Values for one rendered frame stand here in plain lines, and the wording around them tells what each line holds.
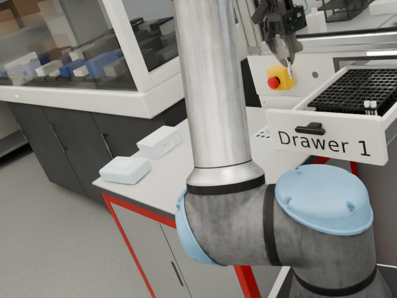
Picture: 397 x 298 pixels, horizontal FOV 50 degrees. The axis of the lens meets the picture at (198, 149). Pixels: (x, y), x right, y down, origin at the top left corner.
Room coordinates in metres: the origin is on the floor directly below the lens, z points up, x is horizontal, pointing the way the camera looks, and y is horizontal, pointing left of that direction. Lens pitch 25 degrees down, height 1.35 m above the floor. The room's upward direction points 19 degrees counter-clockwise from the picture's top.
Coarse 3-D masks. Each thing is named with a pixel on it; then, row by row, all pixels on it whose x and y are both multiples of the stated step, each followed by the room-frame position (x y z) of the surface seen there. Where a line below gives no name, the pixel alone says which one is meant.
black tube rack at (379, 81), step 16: (336, 80) 1.07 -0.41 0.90; (352, 80) 1.04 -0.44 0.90; (368, 80) 1.00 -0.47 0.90; (384, 80) 0.97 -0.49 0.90; (320, 96) 1.01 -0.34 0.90; (336, 96) 0.98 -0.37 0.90; (352, 96) 0.95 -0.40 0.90; (368, 96) 0.92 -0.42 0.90; (384, 96) 0.90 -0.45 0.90; (336, 112) 0.95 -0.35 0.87; (352, 112) 0.92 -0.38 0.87; (384, 112) 0.87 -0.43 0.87
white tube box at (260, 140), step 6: (258, 132) 1.15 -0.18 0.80; (264, 132) 1.13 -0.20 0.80; (252, 138) 1.13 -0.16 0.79; (258, 138) 1.11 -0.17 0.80; (264, 138) 1.09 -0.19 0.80; (270, 138) 1.09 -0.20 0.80; (258, 144) 1.12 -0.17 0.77; (264, 144) 1.10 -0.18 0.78; (270, 144) 1.08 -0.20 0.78; (276, 150) 1.06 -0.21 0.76
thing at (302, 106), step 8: (376, 64) 1.10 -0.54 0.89; (384, 64) 1.08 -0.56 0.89; (392, 64) 1.06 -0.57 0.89; (344, 72) 1.15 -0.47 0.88; (328, 80) 1.11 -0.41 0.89; (320, 88) 1.08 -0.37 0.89; (312, 96) 1.05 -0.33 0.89; (304, 104) 1.02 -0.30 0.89; (392, 112) 0.82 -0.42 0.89; (384, 120) 0.80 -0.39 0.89; (392, 120) 0.82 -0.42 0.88; (384, 128) 0.79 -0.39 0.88; (392, 128) 0.81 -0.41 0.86; (392, 136) 0.80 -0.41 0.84
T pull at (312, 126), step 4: (308, 124) 0.86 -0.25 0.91; (312, 124) 0.85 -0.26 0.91; (316, 124) 0.85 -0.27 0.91; (320, 124) 0.85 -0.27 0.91; (296, 128) 0.86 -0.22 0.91; (300, 128) 0.86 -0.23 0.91; (304, 128) 0.85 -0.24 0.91; (308, 128) 0.84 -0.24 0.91; (312, 128) 0.83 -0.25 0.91; (316, 128) 0.83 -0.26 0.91; (320, 128) 0.82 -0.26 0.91; (300, 132) 0.86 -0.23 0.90; (304, 132) 0.85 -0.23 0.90; (308, 132) 0.84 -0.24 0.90; (312, 132) 0.83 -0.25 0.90; (316, 132) 0.82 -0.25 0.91; (320, 132) 0.81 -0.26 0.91; (324, 132) 0.81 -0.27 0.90
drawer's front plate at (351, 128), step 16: (272, 112) 0.96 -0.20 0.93; (288, 112) 0.92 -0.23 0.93; (304, 112) 0.89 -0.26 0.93; (320, 112) 0.86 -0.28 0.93; (272, 128) 0.97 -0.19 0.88; (288, 128) 0.93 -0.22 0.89; (336, 128) 0.82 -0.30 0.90; (352, 128) 0.79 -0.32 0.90; (368, 128) 0.76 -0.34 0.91; (288, 144) 0.94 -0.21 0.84; (304, 144) 0.90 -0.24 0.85; (352, 144) 0.80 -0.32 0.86; (368, 144) 0.77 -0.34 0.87; (384, 144) 0.75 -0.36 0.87; (352, 160) 0.80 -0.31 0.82; (368, 160) 0.77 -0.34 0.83; (384, 160) 0.74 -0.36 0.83
